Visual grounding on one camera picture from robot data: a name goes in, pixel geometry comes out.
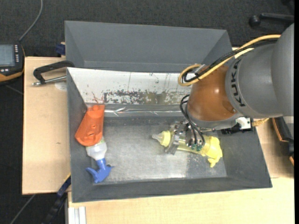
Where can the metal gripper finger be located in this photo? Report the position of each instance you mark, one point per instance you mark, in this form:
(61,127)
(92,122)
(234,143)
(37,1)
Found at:
(176,140)
(171,150)

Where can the yellow baby bottle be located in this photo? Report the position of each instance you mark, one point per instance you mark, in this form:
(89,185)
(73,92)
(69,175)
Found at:
(211,148)

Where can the clear spray bottle blue trigger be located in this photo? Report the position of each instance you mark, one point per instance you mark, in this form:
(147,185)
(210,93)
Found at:
(100,165)

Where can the grey metal bin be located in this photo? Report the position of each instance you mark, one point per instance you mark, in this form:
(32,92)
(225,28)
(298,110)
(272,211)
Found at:
(144,48)

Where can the pale cardboard board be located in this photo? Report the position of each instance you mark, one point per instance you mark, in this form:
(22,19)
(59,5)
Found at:
(44,125)

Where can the black cylinder on white bracket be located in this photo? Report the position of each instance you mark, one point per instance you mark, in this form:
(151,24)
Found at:
(243,123)

